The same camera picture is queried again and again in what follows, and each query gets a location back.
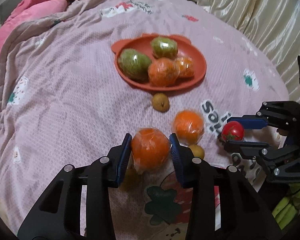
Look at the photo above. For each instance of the small brown longan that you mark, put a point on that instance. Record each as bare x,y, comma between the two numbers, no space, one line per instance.
160,102

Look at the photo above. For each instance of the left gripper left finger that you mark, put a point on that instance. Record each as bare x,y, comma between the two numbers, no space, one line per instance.
75,205

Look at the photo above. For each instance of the green sleeve forearm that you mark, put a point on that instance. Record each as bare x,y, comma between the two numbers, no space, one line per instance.
288,207

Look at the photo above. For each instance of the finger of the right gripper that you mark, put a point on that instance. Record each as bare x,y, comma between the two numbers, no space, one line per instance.
247,149
250,121

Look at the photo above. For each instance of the orange bear-shaped plate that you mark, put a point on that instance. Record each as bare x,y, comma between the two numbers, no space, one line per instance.
185,49

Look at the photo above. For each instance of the cream satin curtain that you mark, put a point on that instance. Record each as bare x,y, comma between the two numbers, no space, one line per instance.
273,26

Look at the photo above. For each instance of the small orange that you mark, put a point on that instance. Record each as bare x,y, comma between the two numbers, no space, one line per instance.
186,67

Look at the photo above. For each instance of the small green fruit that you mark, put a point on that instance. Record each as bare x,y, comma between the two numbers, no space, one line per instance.
164,47

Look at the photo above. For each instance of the purple strawberry bear blanket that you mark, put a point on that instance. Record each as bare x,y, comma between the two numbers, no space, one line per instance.
63,102

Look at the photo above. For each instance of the large green fruit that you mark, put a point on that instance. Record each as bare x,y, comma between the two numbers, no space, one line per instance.
134,64

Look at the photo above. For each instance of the red tomato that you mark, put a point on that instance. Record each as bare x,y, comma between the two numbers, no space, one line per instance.
232,130

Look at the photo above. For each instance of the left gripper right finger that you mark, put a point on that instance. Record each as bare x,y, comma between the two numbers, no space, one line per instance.
224,204

